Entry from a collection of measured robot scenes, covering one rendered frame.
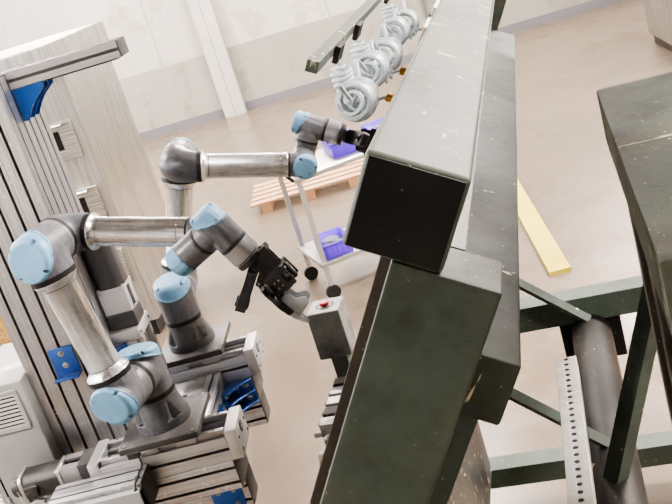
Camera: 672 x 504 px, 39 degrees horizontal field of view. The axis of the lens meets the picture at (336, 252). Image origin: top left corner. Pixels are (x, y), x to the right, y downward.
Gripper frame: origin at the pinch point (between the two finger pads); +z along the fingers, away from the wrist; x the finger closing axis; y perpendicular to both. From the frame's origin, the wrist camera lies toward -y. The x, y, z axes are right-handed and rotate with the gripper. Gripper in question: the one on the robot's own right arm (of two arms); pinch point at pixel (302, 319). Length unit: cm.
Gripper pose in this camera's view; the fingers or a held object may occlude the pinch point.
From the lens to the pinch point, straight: 226.9
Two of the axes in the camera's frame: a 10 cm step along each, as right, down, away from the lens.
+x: 0.2, -3.4, 9.4
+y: 7.2, -6.5, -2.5
